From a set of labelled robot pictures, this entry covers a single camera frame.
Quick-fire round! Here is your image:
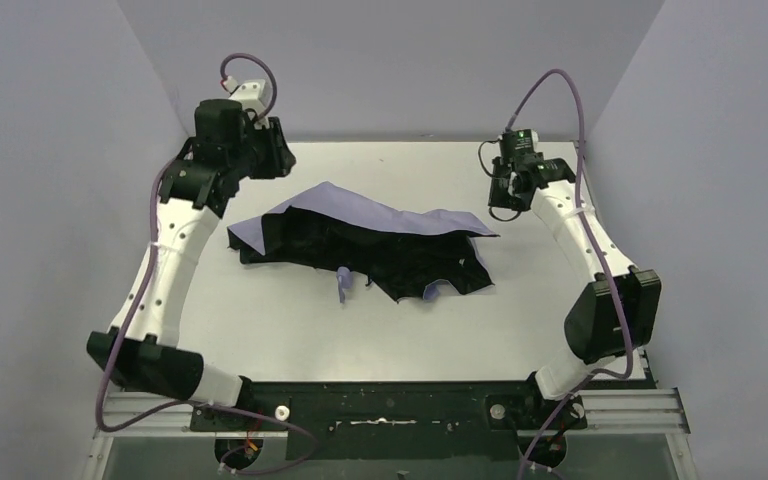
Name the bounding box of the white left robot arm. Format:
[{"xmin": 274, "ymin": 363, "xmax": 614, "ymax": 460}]
[{"xmin": 87, "ymin": 99, "xmax": 295, "ymax": 407}]

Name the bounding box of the aluminium frame rail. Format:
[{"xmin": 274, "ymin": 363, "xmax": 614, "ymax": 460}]
[{"xmin": 81, "ymin": 383, "xmax": 698, "ymax": 479}]

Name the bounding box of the purple folding umbrella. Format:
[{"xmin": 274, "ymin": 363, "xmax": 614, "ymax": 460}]
[{"xmin": 227, "ymin": 182, "xmax": 496, "ymax": 302}]

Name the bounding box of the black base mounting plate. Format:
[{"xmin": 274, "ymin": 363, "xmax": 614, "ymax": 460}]
[{"xmin": 188, "ymin": 378, "xmax": 657, "ymax": 465}]

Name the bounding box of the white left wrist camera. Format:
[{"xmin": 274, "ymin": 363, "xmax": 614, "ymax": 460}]
[{"xmin": 221, "ymin": 77, "xmax": 273, "ymax": 121}]

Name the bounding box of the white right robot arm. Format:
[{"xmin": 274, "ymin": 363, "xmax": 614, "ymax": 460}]
[{"xmin": 488, "ymin": 129, "xmax": 662, "ymax": 400}]

